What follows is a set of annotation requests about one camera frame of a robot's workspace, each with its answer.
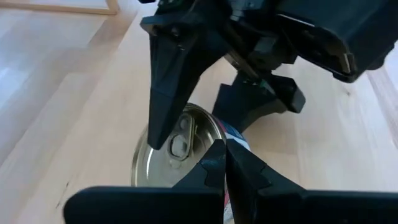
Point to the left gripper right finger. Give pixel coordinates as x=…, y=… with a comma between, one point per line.
x=267, y=205

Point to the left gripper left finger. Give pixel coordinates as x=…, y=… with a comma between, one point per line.
x=192, y=202

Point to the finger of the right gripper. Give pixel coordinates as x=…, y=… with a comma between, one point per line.
x=245, y=102
x=164, y=77

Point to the Wild Planet blue tuna can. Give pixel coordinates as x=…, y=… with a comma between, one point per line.
x=155, y=168

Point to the wooden slatted shelf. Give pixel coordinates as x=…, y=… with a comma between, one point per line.
x=112, y=9

